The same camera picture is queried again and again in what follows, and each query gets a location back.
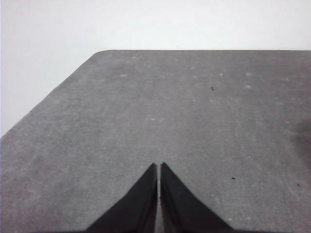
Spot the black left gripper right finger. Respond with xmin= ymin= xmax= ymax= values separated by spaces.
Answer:
xmin=159 ymin=162 xmax=238 ymax=233

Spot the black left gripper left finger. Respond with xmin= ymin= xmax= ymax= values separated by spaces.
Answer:
xmin=85 ymin=163 xmax=158 ymax=233

